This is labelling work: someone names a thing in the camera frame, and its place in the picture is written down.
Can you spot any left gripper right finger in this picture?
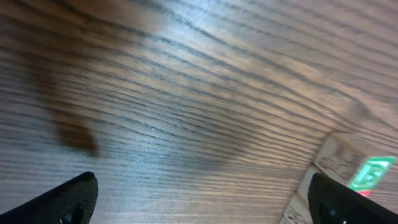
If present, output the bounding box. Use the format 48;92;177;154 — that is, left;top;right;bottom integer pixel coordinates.
307;173;397;224

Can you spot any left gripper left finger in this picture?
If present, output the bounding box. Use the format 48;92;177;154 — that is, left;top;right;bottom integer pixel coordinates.
1;172;98;224

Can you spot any yellow block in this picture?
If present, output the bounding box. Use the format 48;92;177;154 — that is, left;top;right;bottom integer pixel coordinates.
280;193;313;224

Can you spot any green letter B block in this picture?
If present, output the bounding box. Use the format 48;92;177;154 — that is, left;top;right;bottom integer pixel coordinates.
313;132;398;192

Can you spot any white red letter block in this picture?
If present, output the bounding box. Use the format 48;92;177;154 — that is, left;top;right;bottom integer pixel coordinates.
297;164;351;203

